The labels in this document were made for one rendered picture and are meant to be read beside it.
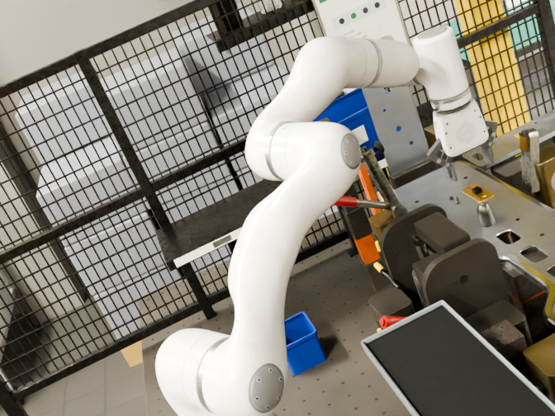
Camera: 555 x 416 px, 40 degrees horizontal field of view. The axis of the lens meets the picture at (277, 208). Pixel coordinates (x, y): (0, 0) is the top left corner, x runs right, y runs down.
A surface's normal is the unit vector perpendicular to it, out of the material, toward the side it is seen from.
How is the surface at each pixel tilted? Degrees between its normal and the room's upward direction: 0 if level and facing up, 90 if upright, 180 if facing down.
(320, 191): 108
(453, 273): 90
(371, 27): 90
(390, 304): 0
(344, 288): 0
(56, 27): 90
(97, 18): 90
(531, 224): 0
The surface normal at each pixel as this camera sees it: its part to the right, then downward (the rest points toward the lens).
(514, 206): -0.35, -0.84
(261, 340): 0.65, -0.48
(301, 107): 0.16, 0.82
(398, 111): 0.27, 0.33
